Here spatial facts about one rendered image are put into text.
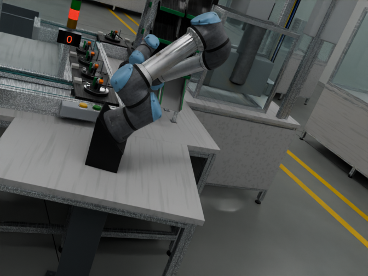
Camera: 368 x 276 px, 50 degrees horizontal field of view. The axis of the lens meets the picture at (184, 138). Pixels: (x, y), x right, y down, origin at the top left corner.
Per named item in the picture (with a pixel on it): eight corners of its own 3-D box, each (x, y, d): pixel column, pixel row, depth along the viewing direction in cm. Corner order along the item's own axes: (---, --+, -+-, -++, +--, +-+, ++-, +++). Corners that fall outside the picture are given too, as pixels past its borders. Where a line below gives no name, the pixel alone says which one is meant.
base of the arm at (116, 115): (121, 148, 170) (141, 138, 168) (101, 121, 163) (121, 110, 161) (124, 132, 183) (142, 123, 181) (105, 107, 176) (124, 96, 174)
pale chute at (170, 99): (179, 112, 231) (182, 109, 227) (157, 107, 227) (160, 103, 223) (185, 70, 241) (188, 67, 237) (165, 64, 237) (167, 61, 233)
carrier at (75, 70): (112, 90, 238) (117, 70, 233) (72, 81, 228) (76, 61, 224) (107, 76, 258) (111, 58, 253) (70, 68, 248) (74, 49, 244)
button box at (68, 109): (101, 122, 204) (104, 112, 202) (59, 116, 196) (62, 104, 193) (99, 117, 210) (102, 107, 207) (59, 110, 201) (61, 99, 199)
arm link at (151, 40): (143, 38, 188) (150, 29, 194) (133, 51, 196) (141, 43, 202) (156, 49, 190) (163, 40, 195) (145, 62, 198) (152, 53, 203)
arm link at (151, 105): (139, 134, 169) (166, 120, 167) (122, 110, 162) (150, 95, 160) (139, 121, 179) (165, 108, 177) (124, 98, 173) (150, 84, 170)
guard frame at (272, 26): (265, 113, 335) (300, 35, 308) (193, 98, 307) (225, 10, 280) (243, 93, 373) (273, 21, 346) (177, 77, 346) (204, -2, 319)
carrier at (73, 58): (107, 76, 258) (111, 58, 253) (70, 68, 249) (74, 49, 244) (103, 64, 278) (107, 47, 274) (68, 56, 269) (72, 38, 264)
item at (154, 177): (202, 226, 164) (205, 220, 163) (-27, 178, 144) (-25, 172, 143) (185, 148, 227) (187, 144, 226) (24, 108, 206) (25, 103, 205)
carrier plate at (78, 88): (118, 107, 217) (119, 104, 216) (74, 99, 207) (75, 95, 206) (113, 91, 237) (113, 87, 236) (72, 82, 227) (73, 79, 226)
